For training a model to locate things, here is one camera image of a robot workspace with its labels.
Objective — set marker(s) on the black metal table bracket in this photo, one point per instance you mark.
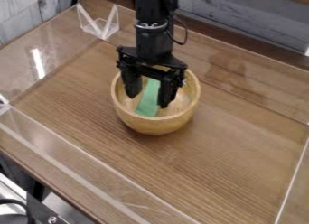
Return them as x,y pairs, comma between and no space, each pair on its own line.
42,214

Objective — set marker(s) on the green rectangular block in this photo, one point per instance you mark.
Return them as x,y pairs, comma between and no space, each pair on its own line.
148,106

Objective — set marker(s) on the clear acrylic corner bracket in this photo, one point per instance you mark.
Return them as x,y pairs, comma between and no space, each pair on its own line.
99,27

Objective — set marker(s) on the clear acrylic tray wall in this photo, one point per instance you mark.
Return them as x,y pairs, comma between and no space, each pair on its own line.
102,193

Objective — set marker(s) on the brown wooden bowl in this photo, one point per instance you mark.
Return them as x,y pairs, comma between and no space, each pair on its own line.
172,118

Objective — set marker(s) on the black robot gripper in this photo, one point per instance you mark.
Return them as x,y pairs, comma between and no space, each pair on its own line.
150,59

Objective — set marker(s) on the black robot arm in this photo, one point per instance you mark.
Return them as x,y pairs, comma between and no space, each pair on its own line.
154,11

